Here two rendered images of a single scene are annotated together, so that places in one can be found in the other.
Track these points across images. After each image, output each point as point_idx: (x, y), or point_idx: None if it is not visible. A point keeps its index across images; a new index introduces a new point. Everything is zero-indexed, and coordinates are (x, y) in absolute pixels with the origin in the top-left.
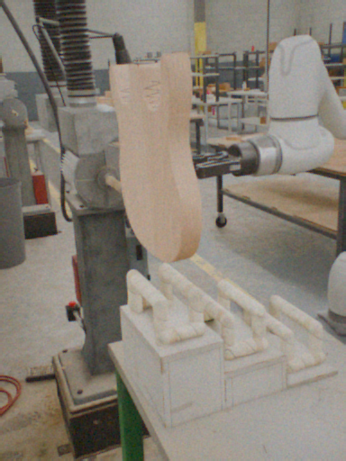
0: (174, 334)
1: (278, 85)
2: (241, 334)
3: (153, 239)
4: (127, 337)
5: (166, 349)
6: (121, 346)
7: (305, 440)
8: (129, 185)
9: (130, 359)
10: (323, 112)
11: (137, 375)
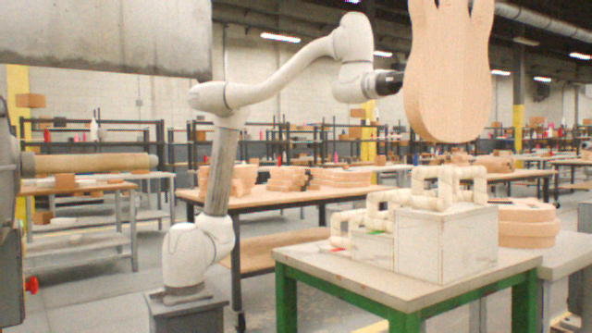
0: None
1: (371, 40)
2: None
3: (461, 127)
4: (453, 239)
5: (487, 204)
6: (405, 294)
7: None
8: (434, 86)
9: (455, 261)
10: (298, 73)
11: (465, 264)
